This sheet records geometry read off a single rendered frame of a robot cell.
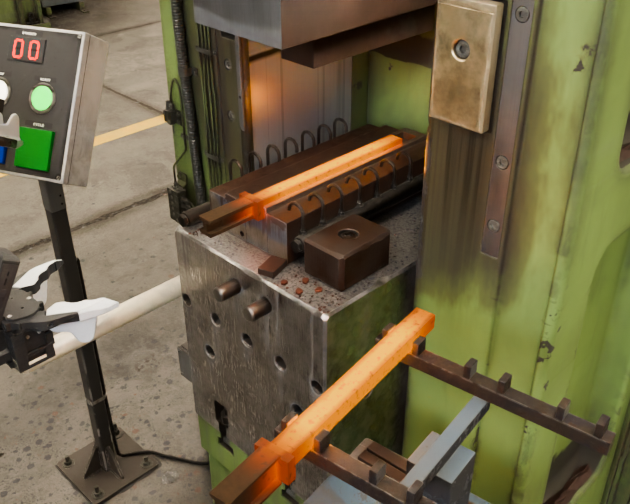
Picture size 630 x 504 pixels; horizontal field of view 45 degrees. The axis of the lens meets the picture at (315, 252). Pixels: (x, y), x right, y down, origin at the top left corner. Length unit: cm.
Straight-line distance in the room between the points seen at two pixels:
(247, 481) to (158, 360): 175
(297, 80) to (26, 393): 142
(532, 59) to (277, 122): 63
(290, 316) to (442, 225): 27
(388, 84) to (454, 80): 58
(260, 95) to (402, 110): 33
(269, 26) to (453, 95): 27
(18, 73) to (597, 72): 104
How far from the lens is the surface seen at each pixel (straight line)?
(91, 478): 221
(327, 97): 160
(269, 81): 148
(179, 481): 217
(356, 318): 121
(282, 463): 84
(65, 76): 152
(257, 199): 125
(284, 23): 111
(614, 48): 100
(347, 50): 127
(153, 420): 234
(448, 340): 129
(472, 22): 104
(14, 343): 107
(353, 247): 118
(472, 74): 105
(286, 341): 125
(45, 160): 151
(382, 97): 166
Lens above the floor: 160
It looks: 32 degrees down
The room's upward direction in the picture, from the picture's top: straight up
